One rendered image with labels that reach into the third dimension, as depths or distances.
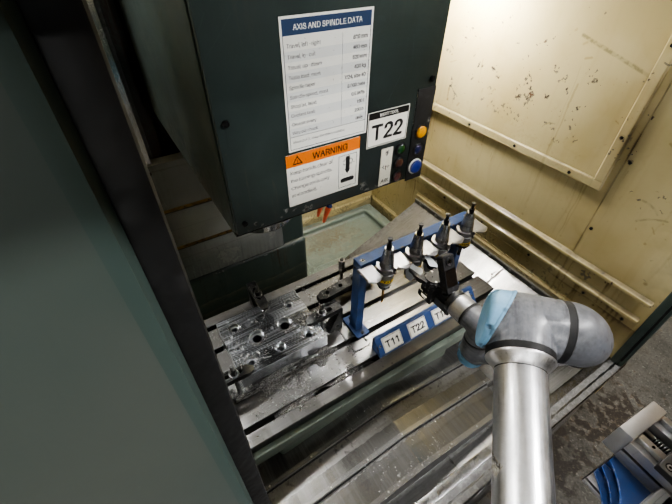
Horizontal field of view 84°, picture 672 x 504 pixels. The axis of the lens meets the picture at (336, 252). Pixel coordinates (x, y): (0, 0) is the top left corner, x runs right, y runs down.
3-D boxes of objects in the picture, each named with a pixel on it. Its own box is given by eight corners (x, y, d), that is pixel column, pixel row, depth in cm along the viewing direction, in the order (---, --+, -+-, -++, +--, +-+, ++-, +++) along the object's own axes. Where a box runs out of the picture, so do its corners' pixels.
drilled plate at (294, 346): (327, 344, 124) (327, 335, 120) (244, 387, 112) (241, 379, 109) (295, 299, 138) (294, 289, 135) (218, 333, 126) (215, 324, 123)
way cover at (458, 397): (509, 411, 140) (524, 389, 129) (294, 578, 104) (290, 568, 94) (451, 351, 159) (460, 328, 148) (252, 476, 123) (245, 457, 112)
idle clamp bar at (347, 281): (375, 282, 150) (376, 270, 145) (322, 313, 138) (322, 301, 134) (367, 275, 153) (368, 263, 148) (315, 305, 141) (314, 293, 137)
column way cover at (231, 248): (287, 246, 166) (276, 135, 131) (178, 287, 147) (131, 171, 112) (283, 239, 169) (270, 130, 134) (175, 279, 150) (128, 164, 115)
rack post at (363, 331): (370, 333, 132) (377, 274, 112) (357, 340, 130) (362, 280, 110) (354, 314, 138) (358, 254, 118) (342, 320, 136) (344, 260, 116)
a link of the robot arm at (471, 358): (495, 376, 107) (507, 354, 99) (454, 366, 109) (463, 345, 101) (493, 352, 113) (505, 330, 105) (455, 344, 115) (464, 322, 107)
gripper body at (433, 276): (415, 292, 116) (442, 319, 108) (420, 272, 110) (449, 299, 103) (433, 283, 119) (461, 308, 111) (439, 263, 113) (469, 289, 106)
